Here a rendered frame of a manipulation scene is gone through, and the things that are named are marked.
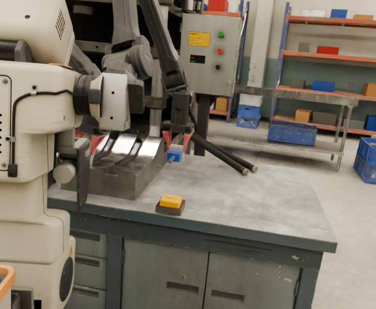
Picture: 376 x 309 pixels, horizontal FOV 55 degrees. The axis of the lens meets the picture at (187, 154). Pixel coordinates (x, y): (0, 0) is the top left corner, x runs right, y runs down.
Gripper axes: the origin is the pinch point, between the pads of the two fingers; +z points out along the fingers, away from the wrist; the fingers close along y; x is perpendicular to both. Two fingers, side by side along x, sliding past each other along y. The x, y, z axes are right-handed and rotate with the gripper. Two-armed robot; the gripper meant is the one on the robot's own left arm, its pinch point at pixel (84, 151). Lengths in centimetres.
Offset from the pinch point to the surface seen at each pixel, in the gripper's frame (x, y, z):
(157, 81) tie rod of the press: -68, -2, -29
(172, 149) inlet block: -10.5, -26.8, -6.6
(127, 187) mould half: 1.0, -17.2, 7.4
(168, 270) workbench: -1.8, -36.8, 32.1
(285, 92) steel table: -343, -92, -60
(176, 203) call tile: 6.1, -34.6, 6.4
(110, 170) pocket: -3.1, -9.0, 4.6
